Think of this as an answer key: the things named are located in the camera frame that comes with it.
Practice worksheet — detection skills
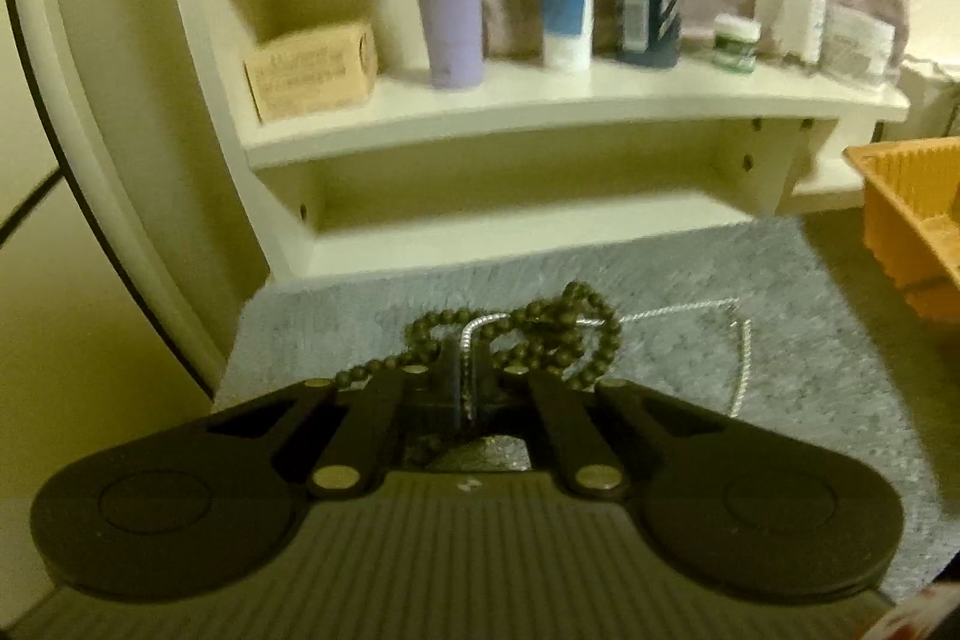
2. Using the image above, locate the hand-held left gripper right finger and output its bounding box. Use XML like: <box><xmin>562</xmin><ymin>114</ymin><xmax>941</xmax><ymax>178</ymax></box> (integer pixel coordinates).
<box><xmin>471</xmin><ymin>340</ymin><xmax>728</xmax><ymax>500</ymax></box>

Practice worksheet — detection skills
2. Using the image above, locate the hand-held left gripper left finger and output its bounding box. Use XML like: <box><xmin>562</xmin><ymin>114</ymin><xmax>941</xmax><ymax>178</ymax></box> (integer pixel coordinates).
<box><xmin>206</xmin><ymin>340</ymin><xmax>462</xmax><ymax>498</ymax></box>

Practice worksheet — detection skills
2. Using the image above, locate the silver chain necklace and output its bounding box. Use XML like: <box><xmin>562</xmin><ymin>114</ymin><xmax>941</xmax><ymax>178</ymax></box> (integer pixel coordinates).
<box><xmin>459</xmin><ymin>299</ymin><xmax>753</xmax><ymax>420</ymax></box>

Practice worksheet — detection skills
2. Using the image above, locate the brown beaded necklace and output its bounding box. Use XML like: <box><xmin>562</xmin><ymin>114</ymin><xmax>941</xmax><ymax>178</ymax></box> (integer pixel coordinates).
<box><xmin>330</xmin><ymin>280</ymin><xmax>625</xmax><ymax>395</ymax></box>

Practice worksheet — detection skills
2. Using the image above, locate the yellow plastic tray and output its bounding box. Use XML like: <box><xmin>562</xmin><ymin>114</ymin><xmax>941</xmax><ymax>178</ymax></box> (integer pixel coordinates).
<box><xmin>844</xmin><ymin>136</ymin><xmax>960</xmax><ymax>326</ymax></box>

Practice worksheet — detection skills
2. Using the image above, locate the grey fluffy mat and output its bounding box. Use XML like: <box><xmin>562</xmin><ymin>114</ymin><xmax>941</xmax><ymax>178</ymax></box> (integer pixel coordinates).
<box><xmin>214</xmin><ymin>212</ymin><xmax>946</xmax><ymax>603</ymax></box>

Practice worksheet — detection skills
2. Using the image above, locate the white shelf unit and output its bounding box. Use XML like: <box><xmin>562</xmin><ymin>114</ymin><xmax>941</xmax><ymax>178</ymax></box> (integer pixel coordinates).
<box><xmin>0</xmin><ymin>0</ymin><xmax>912</xmax><ymax>401</ymax></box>

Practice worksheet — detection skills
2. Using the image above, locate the small cardboard box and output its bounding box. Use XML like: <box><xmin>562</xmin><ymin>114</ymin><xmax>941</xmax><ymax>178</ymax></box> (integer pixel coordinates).
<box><xmin>241</xmin><ymin>20</ymin><xmax>378</xmax><ymax>124</ymax></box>

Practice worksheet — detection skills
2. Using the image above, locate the small green label jar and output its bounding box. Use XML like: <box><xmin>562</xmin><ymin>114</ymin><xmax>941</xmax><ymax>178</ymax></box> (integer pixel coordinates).
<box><xmin>712</xmin><ymin>12</ymin><xmax>760</xmax><ymax>75</ymax></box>

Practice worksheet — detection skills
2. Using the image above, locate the red and white object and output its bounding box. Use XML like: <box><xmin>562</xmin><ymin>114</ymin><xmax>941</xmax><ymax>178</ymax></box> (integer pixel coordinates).
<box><xmin>862</xmin><ymin>584</ymin><xmax>960</xmax><ymax>640</ymax></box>

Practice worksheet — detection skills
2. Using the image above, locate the white cream jar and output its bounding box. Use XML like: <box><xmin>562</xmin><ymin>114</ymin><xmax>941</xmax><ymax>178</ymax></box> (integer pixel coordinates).
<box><xmin>820</xmin><ymin>4</ymin><xmax>897</xmax><ymax>85</ymax></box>

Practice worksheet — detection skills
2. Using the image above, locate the black cable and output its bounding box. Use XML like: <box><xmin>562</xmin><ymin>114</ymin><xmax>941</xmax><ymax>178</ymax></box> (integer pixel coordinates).
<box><xmin>0</xmin><ymin>167</ymin><xmax>65</xmax><ymax>244</ymax></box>

